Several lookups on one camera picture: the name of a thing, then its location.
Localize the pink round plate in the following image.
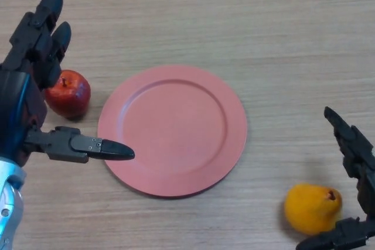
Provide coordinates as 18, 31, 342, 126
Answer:
97, 64, 248, 199

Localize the red apple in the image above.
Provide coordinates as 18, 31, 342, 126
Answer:
44, 70, 91, 119

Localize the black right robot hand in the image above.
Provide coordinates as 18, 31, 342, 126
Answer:
295, 106, 375, 250

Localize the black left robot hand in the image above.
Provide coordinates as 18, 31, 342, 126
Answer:
0, 0, 135, 166

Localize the yellow pear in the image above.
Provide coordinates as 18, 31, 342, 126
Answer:
283, 183, 343, 235

